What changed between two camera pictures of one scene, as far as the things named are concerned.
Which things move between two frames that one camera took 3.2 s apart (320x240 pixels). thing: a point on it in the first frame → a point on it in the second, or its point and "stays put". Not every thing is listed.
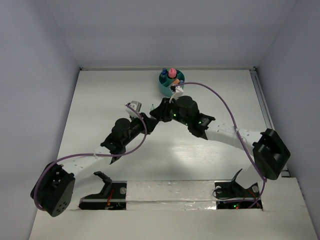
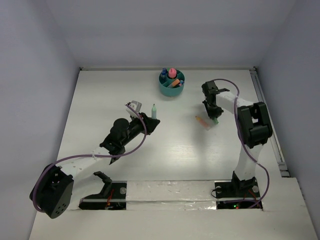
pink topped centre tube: [172, 72] stays put
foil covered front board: [170, 195] stays put
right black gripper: [161, 112] → [213, 114]
